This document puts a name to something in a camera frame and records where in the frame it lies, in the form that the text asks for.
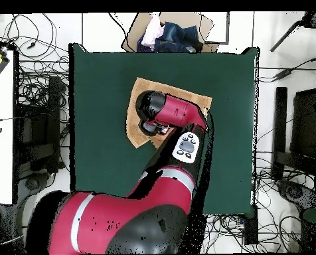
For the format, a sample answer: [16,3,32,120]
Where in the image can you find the dark green table cloth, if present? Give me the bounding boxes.
[68,43,260,218]

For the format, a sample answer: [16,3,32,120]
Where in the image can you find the dark blue jeans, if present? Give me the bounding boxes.
[136,21,203,53]

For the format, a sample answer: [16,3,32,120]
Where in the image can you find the black rectangular box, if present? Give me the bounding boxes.
[243,205,259,245]

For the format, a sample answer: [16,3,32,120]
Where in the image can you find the pale pink garment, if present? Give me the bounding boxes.
[141,14,165,50]

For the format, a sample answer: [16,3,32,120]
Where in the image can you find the tan terry towel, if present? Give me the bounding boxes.
[125,76,213,149]

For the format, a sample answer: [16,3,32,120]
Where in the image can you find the blue and black cable tangle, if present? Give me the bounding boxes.
[204,214,254,253]

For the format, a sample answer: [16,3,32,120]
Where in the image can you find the black chair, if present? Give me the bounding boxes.
[272,86,316,181]
[13,75,68,176]

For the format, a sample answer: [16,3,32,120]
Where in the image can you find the black power adapter with cable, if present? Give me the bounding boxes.
[258,54,316,82]

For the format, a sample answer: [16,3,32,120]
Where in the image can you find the white desk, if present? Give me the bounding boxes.
[0,50,15,205]

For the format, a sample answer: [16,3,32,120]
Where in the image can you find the cardboard box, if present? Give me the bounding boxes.
[121,11,220,53]

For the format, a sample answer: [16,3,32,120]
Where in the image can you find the dark metal frame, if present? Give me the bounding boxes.
[205,11,230,45]

